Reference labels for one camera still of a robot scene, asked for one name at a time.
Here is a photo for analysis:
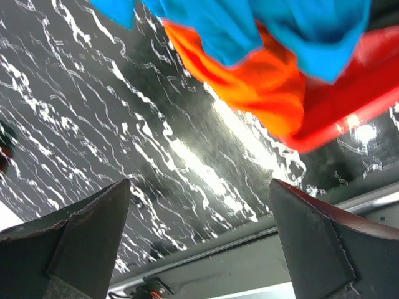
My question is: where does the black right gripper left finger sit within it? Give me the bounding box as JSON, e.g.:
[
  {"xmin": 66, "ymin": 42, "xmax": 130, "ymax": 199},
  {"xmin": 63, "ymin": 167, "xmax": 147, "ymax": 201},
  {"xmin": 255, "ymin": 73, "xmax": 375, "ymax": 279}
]
[{"xmin": 1, "ymin": 179, "xmax": 130, "ymax": 298}]

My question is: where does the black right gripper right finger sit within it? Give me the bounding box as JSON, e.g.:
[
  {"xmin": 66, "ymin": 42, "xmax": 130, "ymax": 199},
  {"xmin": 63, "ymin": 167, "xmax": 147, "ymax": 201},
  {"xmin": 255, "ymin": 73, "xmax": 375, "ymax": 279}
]
[{"xmin": 269, "ymin": 179, "xmax": 398, "ymax": 298}]

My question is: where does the blue t shirt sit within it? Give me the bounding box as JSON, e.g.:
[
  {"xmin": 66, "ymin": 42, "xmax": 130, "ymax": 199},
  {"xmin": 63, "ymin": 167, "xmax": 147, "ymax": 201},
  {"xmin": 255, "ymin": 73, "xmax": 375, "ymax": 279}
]
[{"xmin": 90, "ymin": 0, "xmax": 372, "ymax": 82}]

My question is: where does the red plastic bin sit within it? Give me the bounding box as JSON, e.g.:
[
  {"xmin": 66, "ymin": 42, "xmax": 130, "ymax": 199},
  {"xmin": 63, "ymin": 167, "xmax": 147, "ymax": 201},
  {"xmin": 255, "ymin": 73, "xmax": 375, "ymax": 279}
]
[{"xmin": 280, "ymin": 26, "xmax": 398, "ymax": 153}]

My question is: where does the orange t shirt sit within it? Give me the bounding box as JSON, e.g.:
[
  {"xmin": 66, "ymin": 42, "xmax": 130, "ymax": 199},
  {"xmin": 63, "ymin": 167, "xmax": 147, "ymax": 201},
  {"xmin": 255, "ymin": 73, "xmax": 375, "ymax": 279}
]
[{"xmin": 164, "ymin": 21, "xmax": 305, "ymax": 138}]

